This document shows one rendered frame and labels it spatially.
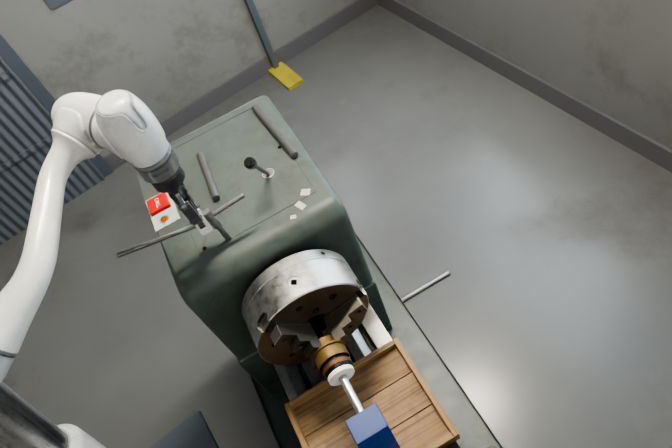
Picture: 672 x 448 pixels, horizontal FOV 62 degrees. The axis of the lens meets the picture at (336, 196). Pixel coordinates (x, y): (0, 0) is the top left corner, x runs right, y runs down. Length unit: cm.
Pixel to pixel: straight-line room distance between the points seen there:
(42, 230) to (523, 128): 262
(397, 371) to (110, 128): 96
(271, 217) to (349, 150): 190
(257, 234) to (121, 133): 47
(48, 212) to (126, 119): 24
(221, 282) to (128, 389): 162
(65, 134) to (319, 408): 94
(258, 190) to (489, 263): 148
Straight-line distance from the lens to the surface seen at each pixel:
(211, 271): 146
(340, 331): 142
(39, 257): 119
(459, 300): 267
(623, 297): 272
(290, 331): 139
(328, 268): 141
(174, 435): 191
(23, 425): 153
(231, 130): 178
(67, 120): 130
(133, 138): 118
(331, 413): 160
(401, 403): 157
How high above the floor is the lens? 236
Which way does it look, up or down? 49 degrees down
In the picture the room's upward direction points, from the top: 21 degrees counter-clockwise
